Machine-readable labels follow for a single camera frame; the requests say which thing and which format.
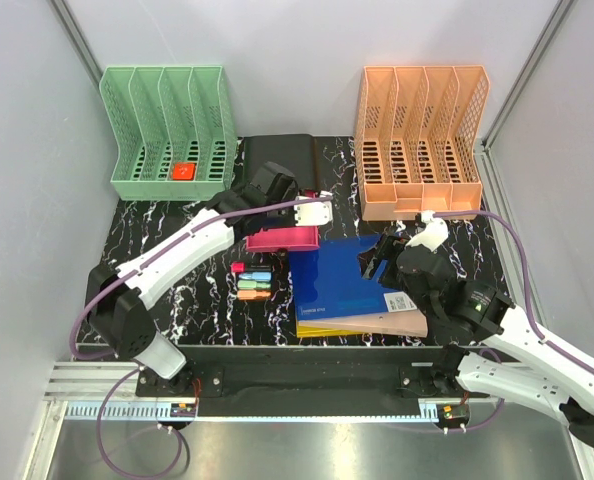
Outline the black drawer cabinet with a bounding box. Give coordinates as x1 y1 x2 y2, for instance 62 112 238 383
242 134 320 192

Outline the pink top drawer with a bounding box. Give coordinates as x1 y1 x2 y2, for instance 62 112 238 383
246 226 319 253

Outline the green highlighter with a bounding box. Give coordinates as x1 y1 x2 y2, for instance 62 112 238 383
237 279 271 291

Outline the orange highlighter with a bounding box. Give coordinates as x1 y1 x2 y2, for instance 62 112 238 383
237 290 271 301

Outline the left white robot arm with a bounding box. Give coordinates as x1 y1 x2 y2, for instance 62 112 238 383
76 162 303 396

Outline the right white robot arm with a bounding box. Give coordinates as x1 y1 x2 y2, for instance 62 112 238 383
357 235 594 448

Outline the black marble desk mat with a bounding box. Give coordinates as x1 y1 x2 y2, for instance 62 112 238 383
101 137 510 347

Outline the blue folder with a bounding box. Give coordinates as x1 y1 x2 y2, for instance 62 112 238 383
288 234 416 322

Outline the pink folder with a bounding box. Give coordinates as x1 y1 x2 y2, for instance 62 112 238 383
320 309 428 337

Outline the black pink-capped highlighter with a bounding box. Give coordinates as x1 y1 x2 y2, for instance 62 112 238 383
230 262 272 275

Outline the red square eraser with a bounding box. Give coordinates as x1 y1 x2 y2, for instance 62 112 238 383
171 162 196 181

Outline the blue highlighter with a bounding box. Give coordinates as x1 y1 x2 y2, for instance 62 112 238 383
239 271 272 282

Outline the yellow folder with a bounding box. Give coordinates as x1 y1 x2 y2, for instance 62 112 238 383
296 322 363 338

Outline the green file organizer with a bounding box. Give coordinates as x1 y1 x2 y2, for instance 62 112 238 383
99 66 238 201

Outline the orange file organizer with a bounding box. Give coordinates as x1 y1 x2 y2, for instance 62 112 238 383
354 65 490 221

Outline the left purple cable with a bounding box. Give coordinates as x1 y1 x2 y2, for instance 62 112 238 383
69 195 334 475

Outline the purple cable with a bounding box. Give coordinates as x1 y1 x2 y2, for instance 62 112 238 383
426 208 594 432
69 195 334 475

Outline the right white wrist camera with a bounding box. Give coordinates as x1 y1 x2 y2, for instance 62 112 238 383
406 210 449 252

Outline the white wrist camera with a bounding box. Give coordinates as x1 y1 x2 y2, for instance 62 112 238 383
406 210 449 252
293 191 333 227

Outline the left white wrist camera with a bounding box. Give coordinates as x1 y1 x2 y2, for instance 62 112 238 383
293 191 333 227

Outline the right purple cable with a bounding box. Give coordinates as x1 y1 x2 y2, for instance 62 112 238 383
426 208 594 432

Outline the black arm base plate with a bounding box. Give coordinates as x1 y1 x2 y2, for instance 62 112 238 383
136 363 440 399

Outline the aluminium frame rail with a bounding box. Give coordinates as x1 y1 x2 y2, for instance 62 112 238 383
44 362 589 401

